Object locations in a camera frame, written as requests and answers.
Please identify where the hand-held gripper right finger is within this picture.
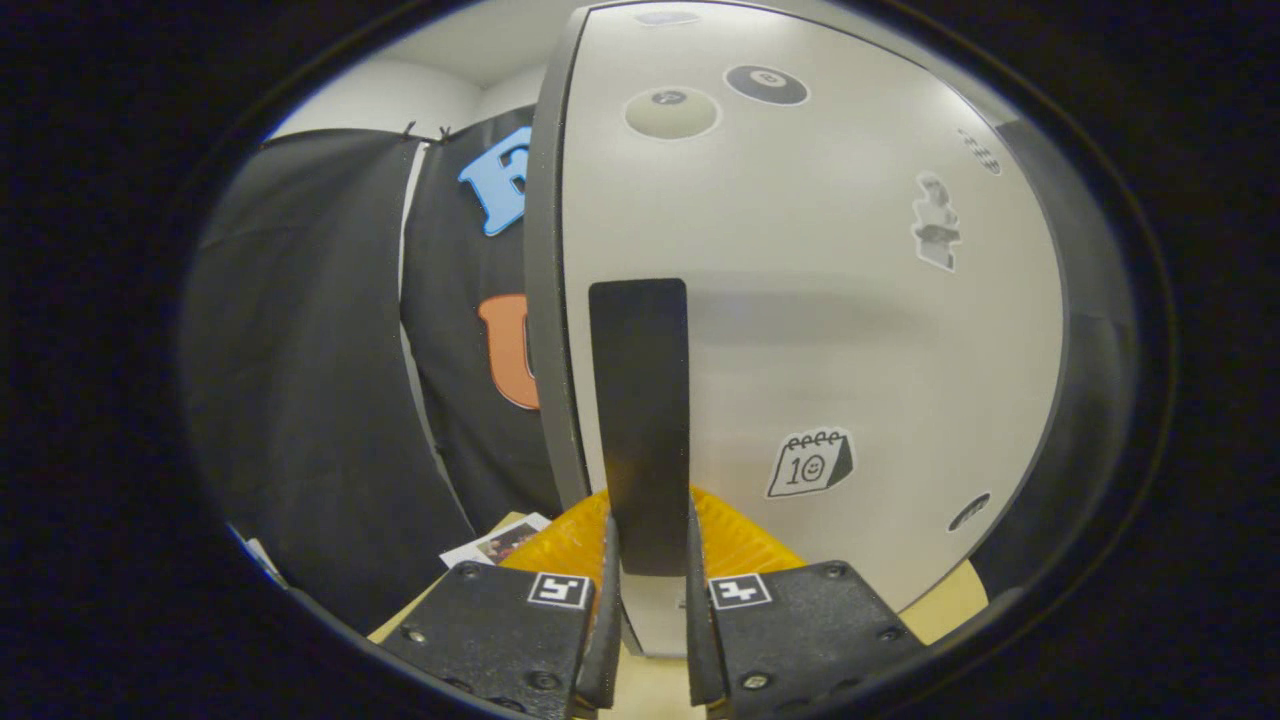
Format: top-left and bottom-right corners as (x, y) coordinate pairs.
(685, 487), (926, 720)

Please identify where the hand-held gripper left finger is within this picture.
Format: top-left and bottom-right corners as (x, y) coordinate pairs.
(378, 488), (623, 720)

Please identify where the black door handle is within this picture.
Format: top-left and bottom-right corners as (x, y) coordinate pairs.
(588, 278), (693, 578)

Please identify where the grey shoe cabinet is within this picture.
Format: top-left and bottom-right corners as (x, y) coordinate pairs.
(523, 0), (1141, 611)

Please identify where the white book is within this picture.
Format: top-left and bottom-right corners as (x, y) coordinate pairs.
(440, 512), (553, 569)

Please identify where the black backdrop cloth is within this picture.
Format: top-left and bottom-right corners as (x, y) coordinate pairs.
(185, 105), (566, 636)

